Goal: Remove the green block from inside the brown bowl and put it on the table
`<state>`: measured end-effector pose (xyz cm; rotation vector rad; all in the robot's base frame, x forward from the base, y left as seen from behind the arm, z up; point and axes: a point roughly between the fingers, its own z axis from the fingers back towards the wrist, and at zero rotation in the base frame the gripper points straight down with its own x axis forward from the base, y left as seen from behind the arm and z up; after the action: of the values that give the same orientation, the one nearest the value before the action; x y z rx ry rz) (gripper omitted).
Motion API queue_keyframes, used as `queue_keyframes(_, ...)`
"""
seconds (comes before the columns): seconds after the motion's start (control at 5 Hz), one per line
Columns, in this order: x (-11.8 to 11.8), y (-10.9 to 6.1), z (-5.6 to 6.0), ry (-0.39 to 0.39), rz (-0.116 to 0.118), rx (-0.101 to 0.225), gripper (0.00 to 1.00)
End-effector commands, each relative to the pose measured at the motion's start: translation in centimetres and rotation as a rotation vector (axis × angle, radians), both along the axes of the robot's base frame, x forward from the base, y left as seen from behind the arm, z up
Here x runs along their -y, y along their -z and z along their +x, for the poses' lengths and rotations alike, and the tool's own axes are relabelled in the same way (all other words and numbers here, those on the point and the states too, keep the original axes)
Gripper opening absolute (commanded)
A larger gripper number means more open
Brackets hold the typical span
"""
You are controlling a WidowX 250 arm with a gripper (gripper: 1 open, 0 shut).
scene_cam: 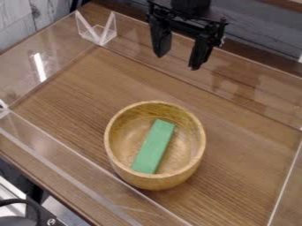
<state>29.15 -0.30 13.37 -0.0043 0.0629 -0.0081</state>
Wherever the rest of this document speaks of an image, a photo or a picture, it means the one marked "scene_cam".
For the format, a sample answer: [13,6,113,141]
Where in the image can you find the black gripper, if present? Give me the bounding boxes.
[148,0,228,71]

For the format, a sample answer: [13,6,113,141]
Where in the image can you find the green rectangular block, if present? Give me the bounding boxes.
[131,119,177,174]

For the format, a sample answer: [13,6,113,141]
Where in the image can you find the brown wooden bowl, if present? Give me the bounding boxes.
[105,101,206,191]

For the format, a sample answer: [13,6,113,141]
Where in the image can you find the clear acrylic corner bracket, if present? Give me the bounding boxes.
[75,11,117,47]

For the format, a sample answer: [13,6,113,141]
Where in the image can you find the clear acrylic enclosure wall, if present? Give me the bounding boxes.
[0,4,302,226]

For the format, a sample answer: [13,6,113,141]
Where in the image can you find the black cable lower left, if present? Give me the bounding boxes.
[0,198,45,226]

